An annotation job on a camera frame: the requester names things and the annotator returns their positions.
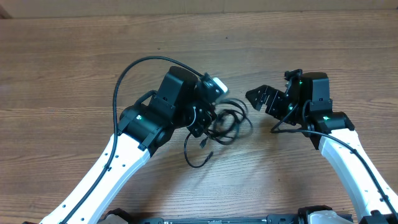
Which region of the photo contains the thick black USB cable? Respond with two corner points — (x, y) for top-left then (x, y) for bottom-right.
(205, 98), (254, 146)

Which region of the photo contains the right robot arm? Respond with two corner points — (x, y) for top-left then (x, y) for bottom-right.
(245, 69), (397, 223)

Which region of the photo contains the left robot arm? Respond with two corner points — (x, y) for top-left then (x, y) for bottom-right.
(41, 66), (228, 223)

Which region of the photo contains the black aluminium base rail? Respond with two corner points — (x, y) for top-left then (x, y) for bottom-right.
(99, 205), (354, 224)

